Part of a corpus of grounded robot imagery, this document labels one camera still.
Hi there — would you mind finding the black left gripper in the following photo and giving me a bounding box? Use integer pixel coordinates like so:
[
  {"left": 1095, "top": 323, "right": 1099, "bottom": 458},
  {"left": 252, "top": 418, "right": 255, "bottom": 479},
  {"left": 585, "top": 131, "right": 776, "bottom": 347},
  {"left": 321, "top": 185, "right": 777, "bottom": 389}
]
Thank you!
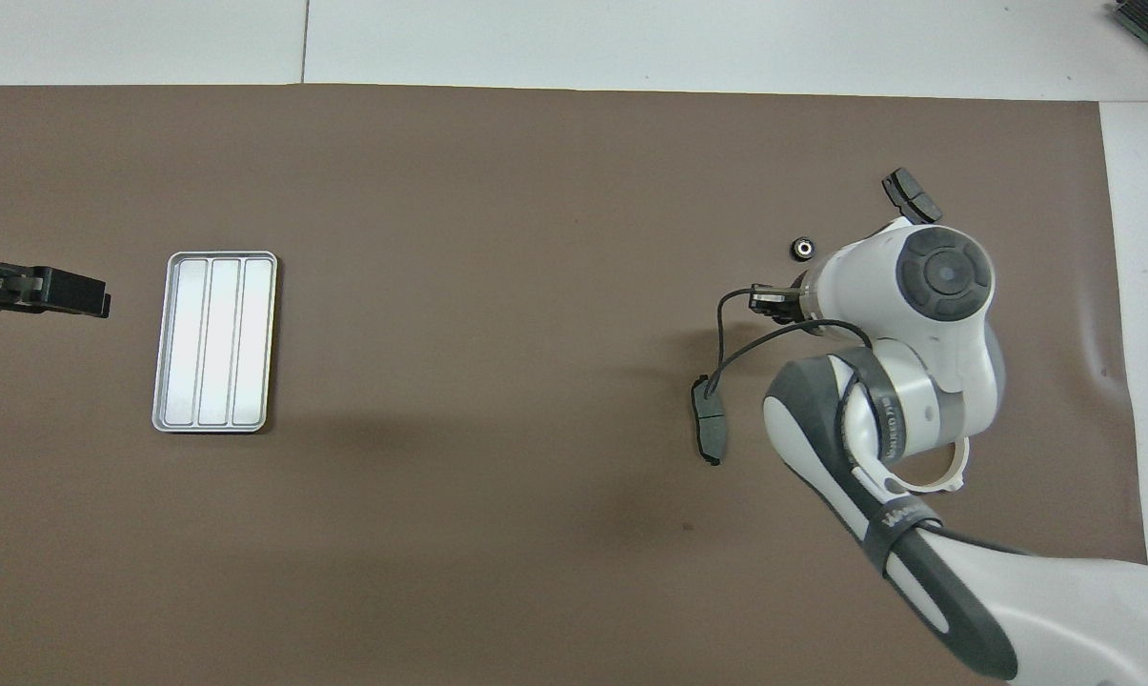
[{"left": 0, "top": 233, "right": 111, "bottom": 319}]

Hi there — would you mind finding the silver metal tray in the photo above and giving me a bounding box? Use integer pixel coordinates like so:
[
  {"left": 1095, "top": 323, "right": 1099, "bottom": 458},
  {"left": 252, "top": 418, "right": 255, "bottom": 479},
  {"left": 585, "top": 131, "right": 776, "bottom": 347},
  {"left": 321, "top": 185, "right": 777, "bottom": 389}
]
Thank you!
[{"left": 151, "top": 251, "right": 279, "bottom": 434}]

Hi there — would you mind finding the brown table mat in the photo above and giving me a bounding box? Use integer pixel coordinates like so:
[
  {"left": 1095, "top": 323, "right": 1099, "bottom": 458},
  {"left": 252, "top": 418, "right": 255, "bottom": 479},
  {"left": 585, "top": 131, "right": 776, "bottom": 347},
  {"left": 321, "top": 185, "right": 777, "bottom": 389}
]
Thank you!
[{"left": 0, "top": 84, "right": 1148, "bottom": 686}]

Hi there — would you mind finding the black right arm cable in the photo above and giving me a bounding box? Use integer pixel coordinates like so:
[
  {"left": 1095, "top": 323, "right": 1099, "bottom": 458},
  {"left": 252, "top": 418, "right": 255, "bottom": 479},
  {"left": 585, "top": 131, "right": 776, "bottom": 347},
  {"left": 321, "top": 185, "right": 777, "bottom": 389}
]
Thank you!
[{"left": 702, "top": 286, "right": 877, "bottom": 399}]

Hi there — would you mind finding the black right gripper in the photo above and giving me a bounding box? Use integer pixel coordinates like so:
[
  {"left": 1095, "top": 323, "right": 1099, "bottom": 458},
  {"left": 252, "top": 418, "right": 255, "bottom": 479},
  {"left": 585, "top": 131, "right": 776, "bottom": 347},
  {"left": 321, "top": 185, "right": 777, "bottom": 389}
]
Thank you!
[{"left": 750, "top": 284, "right": 808, "bottom": 325}]

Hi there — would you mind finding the white curved plastic bracket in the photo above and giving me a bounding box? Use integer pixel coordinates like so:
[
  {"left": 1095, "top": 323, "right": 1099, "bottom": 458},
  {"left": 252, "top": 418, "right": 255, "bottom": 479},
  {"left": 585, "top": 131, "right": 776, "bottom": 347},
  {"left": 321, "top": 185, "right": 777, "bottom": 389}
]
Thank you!
[{"left": 883, "top": 436, "right": 972, "bottom": 494}]

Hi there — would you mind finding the short grey brake pad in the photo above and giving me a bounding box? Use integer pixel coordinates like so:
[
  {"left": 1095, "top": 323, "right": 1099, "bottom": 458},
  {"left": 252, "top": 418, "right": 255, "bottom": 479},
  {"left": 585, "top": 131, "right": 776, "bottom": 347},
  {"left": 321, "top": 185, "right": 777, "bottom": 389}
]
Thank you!
[{"left": 881, "top": 167, "right": 944, "bottom": 226}]

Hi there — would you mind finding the long grey brake pad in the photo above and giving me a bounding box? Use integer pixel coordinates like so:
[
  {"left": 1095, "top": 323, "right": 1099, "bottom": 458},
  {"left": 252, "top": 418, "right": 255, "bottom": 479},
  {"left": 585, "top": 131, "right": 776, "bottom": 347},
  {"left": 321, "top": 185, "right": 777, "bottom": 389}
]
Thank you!
[{"left": 690, "top": 373, "right": 729, "bottom": 467}]

